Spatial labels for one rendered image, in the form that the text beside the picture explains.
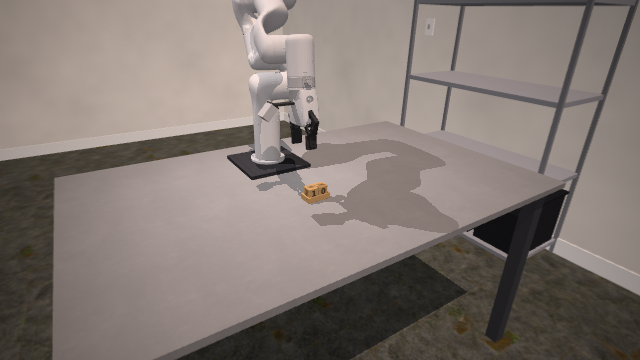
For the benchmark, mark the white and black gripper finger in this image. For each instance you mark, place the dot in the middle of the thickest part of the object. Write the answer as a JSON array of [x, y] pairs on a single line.
[[296, 133], [311, 138]]

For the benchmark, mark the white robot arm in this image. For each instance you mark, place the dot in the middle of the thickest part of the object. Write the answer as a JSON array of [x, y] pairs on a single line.
[[296, 64]]

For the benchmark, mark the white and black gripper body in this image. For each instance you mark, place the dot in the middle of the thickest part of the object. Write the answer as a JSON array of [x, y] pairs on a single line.
[[305, 99]]

